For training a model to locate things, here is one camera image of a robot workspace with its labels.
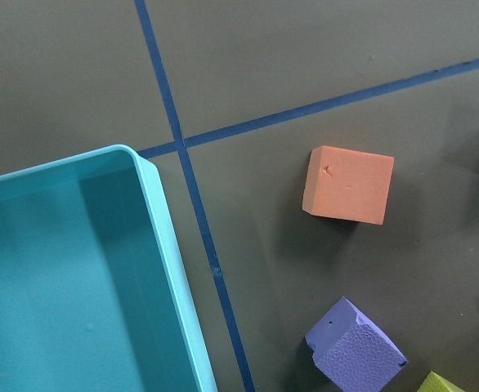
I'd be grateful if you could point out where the teal plastic bin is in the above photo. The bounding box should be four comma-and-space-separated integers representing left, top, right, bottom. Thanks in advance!
0, 145, 217, 391

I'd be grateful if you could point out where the purple foam block left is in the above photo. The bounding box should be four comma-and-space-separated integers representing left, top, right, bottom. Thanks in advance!
305, 296, 408, 391

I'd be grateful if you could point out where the orange foam block left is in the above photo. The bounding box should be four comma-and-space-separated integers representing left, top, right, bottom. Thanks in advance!
302, 145, 394, 225

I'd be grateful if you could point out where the yellow foam block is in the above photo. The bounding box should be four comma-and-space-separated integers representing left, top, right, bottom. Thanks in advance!
417, 371, 464, 392

